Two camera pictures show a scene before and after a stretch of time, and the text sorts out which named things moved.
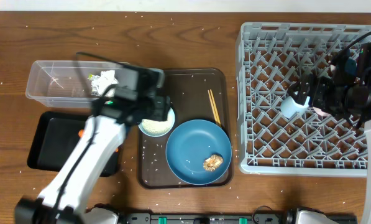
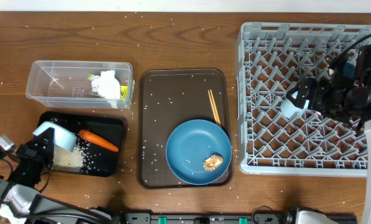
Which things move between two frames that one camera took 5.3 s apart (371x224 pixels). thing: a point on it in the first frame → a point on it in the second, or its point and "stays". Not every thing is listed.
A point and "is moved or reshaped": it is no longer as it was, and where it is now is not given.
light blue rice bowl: (158, 129) → (64, 137)
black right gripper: (307, 82) stays
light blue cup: (289, 107) stays
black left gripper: (166, 101) → (30, 157)
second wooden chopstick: (215, 107) stays
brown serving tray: (195, 94) stays
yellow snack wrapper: (94, 79) is moved or reshaped
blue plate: (190, 144) stays
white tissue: (100, 83) stays
